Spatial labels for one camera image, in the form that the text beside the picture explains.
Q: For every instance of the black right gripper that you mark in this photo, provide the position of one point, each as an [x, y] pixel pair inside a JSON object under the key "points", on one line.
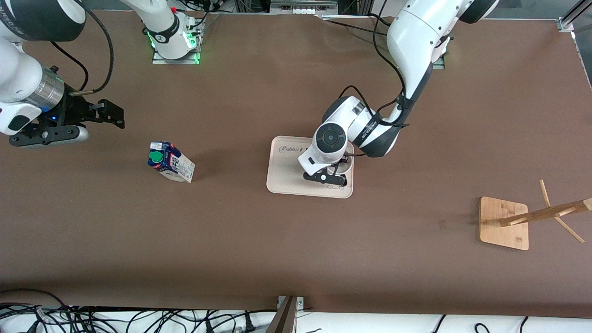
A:
{"points": [[77, 111]]}

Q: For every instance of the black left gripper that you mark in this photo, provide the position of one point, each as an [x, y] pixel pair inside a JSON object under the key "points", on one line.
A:
{"points": [[342, 160]]}

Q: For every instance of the blue milk carton green cap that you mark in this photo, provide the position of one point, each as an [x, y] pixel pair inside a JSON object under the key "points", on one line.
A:
{"points": [[171, 162]]}

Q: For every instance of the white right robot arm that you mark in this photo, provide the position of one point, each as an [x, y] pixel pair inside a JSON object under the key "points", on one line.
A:
{"points": [[18, 69]]}

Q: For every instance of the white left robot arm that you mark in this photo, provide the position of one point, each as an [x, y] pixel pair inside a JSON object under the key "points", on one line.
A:
{"points": [[416, 37]]}

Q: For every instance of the wooden cup rack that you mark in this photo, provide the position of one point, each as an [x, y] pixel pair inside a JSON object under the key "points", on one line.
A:
{"points": [[502, 226]]}

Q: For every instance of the beige rabbit print tray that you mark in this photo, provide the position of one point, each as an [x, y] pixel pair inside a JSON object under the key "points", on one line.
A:
{"points": [[286, 180]]}

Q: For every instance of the grey power strip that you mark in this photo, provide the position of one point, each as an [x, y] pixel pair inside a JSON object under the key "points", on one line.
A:
{"points": [[303, 7]]}

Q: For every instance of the dark diagonal beam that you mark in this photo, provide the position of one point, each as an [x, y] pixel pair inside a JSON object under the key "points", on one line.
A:
{"points": [[283, 321]]}

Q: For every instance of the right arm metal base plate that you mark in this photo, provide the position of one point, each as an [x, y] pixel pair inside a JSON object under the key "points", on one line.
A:
{"points": [[159, 61]]}

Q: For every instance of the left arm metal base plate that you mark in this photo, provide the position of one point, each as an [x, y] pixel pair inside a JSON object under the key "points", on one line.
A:
{"points": [[439, 64]]}

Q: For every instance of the small metal table bracket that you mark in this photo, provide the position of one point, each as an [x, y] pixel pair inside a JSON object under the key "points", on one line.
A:
{"points": [[300, 303]]}

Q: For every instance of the aluminium profile post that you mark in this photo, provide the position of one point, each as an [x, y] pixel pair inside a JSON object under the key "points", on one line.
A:
{"points": [[565, 23]]}

